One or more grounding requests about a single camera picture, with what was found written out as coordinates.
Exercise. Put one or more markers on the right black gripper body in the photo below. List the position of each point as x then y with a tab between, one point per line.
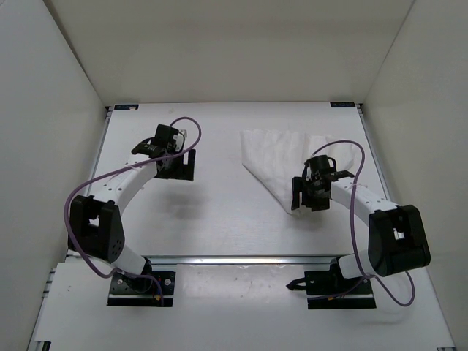
310	197

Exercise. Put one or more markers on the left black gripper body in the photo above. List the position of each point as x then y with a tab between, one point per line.
175	169

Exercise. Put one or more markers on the white skirt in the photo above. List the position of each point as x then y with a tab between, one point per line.
276	157

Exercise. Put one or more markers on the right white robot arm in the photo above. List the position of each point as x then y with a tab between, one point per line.
396	236

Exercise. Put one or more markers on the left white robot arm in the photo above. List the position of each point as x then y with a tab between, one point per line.
95	225

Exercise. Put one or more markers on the left blue corner label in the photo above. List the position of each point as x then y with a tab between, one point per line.
126	107

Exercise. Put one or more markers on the blue corner label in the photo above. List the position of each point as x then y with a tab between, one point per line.
342	104
126	107

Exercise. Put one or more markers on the right blue corner label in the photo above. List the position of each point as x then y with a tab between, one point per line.
342	104

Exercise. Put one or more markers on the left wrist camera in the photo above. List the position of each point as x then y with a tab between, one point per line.
147	147

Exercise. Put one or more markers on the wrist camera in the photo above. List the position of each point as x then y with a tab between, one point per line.
335	176
147	147

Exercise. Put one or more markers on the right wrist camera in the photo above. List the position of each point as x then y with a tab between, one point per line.
335	176

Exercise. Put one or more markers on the aluminium front rail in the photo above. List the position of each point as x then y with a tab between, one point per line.
242	260

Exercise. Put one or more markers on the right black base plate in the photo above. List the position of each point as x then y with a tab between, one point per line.
329	290

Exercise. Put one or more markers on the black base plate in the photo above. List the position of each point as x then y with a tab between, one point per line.
329	290
128	292

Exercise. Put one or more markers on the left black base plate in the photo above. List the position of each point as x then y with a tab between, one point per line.
128	292

